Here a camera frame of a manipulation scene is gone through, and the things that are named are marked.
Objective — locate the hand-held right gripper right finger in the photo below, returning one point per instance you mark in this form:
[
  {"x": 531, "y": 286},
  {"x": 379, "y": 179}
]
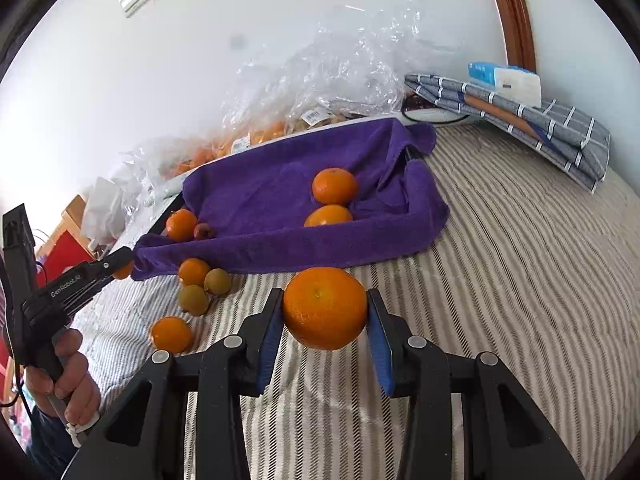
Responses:
[{"x": 382, "y": 355}]

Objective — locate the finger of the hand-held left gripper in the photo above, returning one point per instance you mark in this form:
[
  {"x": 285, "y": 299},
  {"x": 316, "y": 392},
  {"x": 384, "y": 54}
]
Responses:
[
  {"x": 95, "y": 292},
  {"x": 117, "y": 259}
]

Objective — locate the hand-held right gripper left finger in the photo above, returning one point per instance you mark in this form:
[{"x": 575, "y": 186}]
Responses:
[{"x": 270, "y": 345}]

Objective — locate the orange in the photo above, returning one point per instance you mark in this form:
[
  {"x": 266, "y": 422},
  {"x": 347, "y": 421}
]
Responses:
[
  {"x": 194, "y": 271},
  {"x": 328, "y": 217},
  {"x": 335, "y": 186},
  {"x": 171, "y": 334},
  {"x": 325, "y": 307},
  {"x": 123, "y": 272},
  {"x": 181, "y": 224}
]

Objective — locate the small red fruit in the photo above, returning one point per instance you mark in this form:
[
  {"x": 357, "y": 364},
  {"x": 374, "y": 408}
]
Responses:
[{"x": 204, "y": 231}]

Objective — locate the person's left forearm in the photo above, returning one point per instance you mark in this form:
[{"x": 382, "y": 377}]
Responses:
[{"x": 47, "y": 442}]

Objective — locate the clear bag of brown fruits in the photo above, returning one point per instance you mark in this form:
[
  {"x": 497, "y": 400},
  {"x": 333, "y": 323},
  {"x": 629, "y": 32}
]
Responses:
[{"x": 315, "y": 116}]

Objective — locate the person's left hand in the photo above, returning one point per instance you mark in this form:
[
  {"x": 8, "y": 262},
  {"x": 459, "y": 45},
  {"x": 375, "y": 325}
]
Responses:
[{"x": 75, "y": 375}]

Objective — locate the red gift bag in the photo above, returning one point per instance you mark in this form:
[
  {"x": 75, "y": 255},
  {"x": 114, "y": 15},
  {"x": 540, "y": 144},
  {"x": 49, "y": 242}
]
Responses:
[{"x": 65, "y": 252}]

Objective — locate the white plastic bag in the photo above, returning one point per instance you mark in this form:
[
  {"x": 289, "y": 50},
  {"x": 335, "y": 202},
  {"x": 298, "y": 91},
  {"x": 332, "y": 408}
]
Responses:
[{"x": 102, "y": 207}]

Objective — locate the brown cardboard box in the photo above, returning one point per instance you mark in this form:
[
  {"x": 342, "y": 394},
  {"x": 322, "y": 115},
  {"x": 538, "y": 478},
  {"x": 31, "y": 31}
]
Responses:
[{"x": 70, "y": 215}]

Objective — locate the small green-brown fruit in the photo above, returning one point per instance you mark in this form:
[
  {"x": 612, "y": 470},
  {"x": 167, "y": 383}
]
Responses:
[
  {"x": 218, "y": 281},
  {"x": 194, "y": 300}
]

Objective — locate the small crumpled clear plastic bag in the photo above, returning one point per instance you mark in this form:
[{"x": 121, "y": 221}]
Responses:
[{"x": 150, "y": 170}]

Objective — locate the striped grey quilt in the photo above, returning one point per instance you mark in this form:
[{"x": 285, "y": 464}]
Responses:
[{"x": 500, "y": 285}]

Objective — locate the purple towel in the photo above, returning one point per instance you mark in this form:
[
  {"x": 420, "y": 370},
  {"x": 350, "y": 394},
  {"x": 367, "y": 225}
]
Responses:
[{"x": 280, "y": 195}]

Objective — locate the clear bag of oranges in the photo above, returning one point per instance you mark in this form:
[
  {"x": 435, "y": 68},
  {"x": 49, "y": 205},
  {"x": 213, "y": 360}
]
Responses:
[{"x": 250, "y": 140}]

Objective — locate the folded blue plaid cloth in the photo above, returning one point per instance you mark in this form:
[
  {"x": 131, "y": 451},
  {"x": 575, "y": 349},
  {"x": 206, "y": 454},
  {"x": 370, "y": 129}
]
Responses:
[{"x": 575, "y": 130}]

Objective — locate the blue and white tissue pack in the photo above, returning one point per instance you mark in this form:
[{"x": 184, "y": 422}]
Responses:
[{"x": 515, "y": 82}]

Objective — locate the large crumpled clear plastic bag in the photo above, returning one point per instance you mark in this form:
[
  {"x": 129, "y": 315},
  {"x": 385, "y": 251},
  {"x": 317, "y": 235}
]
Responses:
[{"x": 350, "y": 50}]

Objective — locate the brown wooden door frame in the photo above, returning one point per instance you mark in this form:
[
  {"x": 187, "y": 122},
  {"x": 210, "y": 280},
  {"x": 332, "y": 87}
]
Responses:
[{"x": 515, "y": 15}]

